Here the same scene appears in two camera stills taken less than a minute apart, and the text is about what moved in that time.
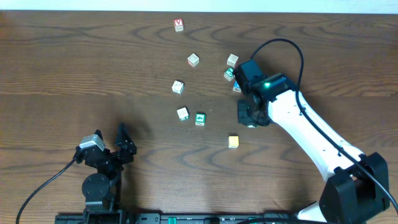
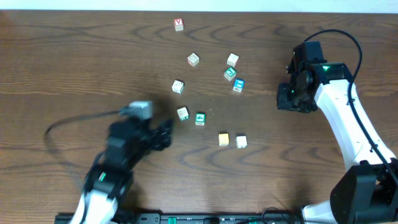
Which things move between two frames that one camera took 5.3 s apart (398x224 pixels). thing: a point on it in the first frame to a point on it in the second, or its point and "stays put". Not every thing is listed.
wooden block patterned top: (178, 86) stays put
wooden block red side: (193, 60) stays put
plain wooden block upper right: (232, 60) stays put
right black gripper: (244, 117) to (283, 102)
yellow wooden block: (233, 142) to (224, 139)
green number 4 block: (200, 119) stays put
